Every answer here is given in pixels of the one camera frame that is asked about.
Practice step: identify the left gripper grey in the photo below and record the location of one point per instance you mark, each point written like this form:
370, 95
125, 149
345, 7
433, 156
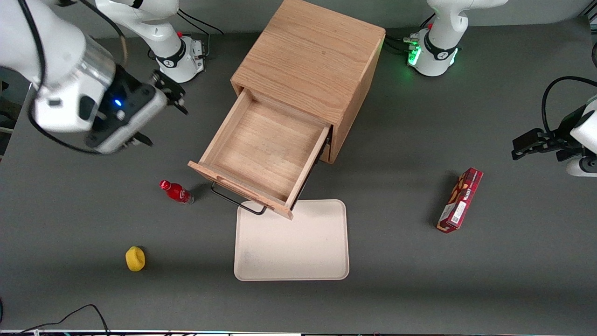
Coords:
561, 132

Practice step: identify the yellow sponge toy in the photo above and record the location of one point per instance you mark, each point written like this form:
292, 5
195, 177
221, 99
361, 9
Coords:
135, 259

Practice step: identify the wooden drawer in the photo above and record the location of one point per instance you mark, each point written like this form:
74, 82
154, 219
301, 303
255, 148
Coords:
266, 149

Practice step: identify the cream plastic tray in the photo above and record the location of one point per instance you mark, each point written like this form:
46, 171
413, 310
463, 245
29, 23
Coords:
298, 247

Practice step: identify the red snack box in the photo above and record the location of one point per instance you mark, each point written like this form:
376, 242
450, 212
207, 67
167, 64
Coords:
461, 199

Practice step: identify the wooden drawer cabinet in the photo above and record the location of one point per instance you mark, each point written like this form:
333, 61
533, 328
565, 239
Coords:
308, 51

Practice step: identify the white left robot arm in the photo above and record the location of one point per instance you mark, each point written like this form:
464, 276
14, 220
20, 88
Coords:
443, 18

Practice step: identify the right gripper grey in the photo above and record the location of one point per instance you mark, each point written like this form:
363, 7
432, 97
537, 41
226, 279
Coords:
132, 91

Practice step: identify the red cola bottle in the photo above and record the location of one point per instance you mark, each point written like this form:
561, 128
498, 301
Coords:
176, 191

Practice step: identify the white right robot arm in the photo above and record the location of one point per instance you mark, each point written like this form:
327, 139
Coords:
56, 51

